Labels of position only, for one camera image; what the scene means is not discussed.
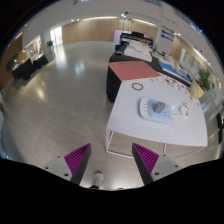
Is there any small potted plant far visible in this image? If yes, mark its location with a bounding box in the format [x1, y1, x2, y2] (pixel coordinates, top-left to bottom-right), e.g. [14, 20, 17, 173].
[47, 40, 54, 53]

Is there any green potted plant right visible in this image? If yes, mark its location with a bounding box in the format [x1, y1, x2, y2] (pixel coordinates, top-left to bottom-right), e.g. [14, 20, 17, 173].
[198, 68, 210, 91]

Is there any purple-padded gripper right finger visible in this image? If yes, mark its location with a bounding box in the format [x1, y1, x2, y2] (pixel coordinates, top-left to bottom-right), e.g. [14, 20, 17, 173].
[132, 143, 181, 185]

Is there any brown ring on table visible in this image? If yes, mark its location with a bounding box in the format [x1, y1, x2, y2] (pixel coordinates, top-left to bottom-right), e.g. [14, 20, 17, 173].
[131, 82, 145, 92]

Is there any white charger with cable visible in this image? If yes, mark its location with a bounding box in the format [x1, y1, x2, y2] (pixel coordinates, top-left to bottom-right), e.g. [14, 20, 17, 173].
[173, 103, 189, 118]

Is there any white square table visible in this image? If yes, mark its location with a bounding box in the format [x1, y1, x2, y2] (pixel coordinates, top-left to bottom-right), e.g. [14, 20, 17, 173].
[106, 76, 208, 154]

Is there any black table with white model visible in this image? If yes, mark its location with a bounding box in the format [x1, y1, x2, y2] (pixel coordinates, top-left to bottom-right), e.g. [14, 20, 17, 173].
[109, 42, 163, 72]

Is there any white shoe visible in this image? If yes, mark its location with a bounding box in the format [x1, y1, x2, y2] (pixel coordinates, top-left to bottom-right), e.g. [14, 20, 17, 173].
[91, 172, 104, 189]

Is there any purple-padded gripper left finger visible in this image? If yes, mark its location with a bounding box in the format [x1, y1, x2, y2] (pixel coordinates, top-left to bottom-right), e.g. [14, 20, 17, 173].
[43, 143, 92, 185]

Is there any blue display table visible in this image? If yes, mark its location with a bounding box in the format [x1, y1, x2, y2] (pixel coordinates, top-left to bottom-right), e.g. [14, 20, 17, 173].
[158, 60, 191, 83]

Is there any black sofa left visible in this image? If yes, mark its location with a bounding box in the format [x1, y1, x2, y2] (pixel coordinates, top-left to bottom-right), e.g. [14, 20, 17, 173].
[12, 55, 48, 80]

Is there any brown cube on pad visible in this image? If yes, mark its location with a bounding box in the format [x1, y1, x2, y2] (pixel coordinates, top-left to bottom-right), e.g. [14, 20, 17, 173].
[153, 101, 165, 114]

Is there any pink-topped black table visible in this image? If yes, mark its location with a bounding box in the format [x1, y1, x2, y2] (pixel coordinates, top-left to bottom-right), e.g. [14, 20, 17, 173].
[106, 61, 160, 102]

